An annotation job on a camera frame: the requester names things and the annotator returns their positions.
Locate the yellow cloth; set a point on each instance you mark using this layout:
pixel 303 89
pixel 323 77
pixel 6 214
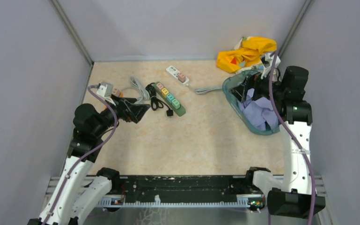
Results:
pixel 247 55

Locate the white power strip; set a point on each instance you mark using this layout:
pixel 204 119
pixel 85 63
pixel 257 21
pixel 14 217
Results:
pixel 171 70

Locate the teal plastic basket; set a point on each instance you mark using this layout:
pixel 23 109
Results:
pixel 232 82

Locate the pink plug on green strip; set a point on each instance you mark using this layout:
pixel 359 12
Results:
pixel 159 86

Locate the green power strip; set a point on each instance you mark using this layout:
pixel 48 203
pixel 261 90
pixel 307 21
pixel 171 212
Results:
pixel 180 112

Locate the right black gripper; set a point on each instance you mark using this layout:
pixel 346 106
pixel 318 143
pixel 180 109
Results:
pixel 253 81

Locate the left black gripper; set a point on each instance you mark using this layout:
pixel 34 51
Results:
pixel 135 112

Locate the pink plug on white strip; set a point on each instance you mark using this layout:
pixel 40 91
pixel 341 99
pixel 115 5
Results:
pixel 181 77

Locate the purple cloth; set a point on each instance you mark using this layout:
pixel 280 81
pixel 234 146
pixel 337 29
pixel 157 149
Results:
pixel 259 113

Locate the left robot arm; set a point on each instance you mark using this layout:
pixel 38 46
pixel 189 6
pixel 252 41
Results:
pixel 66 205

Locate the light green plug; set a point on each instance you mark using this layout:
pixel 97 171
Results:
pixel 175 103

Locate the yellow plug on green strip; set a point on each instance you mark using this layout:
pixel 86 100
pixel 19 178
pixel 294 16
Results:
pixel 164 92

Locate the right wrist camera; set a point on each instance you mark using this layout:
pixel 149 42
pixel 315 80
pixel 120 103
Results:
pixel 267 61

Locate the teal plug on green strip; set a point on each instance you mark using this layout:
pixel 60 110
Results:
pixel 170 97

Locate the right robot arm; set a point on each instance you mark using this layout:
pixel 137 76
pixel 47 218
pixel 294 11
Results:
pixel 295 196

